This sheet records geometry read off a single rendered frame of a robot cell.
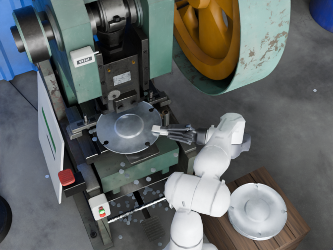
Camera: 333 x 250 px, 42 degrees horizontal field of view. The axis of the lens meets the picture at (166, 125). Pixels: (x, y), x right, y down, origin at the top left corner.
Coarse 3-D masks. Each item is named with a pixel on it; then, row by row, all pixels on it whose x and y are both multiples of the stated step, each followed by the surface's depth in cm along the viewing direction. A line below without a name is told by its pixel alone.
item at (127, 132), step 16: (112, 112) 197; (128, 112) 197; (144, 112) 196; (96, 128) 192; (112, 128) 192; (128, 128) 191; (144, 128) 191; (112, 144) 187; (128, 144) 187; (144, 144) 186
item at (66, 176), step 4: (68, 168) 183; (60, 172) 182; (64, 172) 182; (68, 172) 182; (60, 176) 181; (64, 176) 181; (68, 176) 181; (72, 176) 181; (60, 180) 180; (64, 180) 180; (68, 180) 180; (72, 180) 180; (64, 184) 179; (68, 184) 180
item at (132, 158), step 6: (156, 144) 189; (144, 150) 187; (150, 150) 187; (156, 150) 187; (126, 156) 185; (132, 156) 185; (138, 156) 185; (144, 156) 185; (150, 156) 185; (132, 162) 183
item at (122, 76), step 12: (108, 48) 165; (120, 48) 165; (132, 48) 167; (108, 60) 163; (120, 60) 164; (132, 60) 167; (108, 72) 166; (120, 72) 169; (132, 72) 172; (108, 84) 171; (120, 84) 175; (132, 84) 178; (108, 96) 175; (120, 96) 178; (132, 96) 179; (108, 108) 183; (120, 108) 179
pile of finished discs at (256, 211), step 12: (240, 192) 221; (252, 192) 221; (264, 192) 221; (276, 192) 221; (240, 204) 217; (252, 204) 216; (264, 204) 216; (276, 204) 217; (228, 216) 214; (240, 216) 213; (252, 216) 213; (264, 216) 213; (276, 216) 214; (240, 228) 210; (252, 228) 210; (264, 228) 210; (276, 228) 210
